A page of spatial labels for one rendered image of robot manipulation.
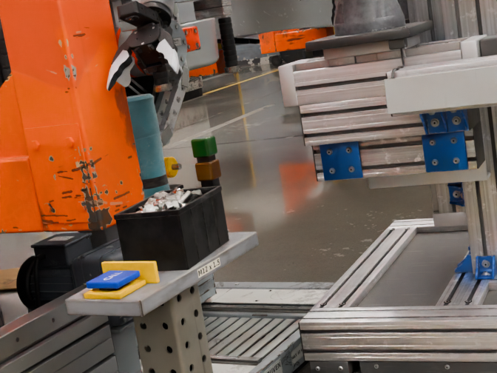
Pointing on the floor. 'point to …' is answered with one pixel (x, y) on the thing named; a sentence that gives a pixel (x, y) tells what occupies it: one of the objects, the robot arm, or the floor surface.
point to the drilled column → (174, 336)
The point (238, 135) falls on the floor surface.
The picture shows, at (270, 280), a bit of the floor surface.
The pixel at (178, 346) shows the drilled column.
